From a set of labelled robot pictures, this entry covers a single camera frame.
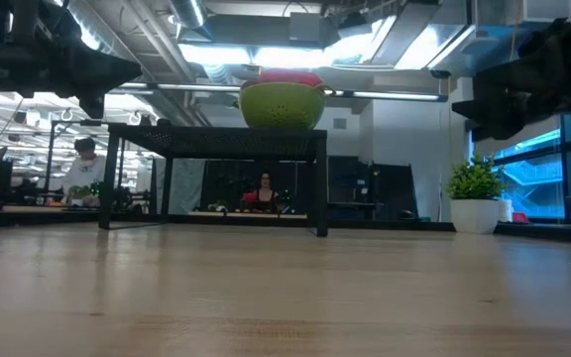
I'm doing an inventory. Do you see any bright ceiling light panel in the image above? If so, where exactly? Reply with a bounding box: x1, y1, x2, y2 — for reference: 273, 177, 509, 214
178, 17, 475, 70

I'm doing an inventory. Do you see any black background rig frame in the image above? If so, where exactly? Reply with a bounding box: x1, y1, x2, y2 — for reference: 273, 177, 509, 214
47, 118, 156, 209

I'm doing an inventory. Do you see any long ceiling light rail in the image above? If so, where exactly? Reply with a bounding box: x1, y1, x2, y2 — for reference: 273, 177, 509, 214
104, 81, 449, 103

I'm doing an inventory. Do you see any black background cabinet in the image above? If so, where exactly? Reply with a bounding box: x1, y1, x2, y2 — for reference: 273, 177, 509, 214
370, 163, 419, 220
327, 156, 372, 220

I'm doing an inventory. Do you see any black perforated metal shelf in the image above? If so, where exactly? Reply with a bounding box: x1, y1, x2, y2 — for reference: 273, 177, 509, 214
97, 123, 329, 238

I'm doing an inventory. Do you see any person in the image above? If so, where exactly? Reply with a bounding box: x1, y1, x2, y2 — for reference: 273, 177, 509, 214
60, 136, 108, 208
250, 172, 282, 214

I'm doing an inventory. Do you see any white curtain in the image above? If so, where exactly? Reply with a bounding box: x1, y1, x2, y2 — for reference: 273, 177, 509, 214
155, 158, 206, 215

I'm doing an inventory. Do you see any green plastic colander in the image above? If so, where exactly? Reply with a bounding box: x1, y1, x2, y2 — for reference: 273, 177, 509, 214
238, 81, 335, 131

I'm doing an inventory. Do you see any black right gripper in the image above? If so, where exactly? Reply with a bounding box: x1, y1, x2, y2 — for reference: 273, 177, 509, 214
451, 17, 571, 143

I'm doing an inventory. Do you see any green plant in white pot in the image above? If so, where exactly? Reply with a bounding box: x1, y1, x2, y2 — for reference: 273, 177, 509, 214
444, 153, 514, 235

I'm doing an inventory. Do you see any long red bell pepper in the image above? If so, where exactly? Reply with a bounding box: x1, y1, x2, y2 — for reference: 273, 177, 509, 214
251, 68, 326, 90

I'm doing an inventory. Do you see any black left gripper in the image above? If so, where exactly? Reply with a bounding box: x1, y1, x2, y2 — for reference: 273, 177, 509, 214
10, 0, 144, 120

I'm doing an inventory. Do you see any background wooden table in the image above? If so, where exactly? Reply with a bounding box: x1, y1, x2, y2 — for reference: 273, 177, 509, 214
0, 203, 103, 229

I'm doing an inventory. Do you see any grey ceiling box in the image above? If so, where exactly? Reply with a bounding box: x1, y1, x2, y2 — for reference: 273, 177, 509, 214
288, 11, 322, 44

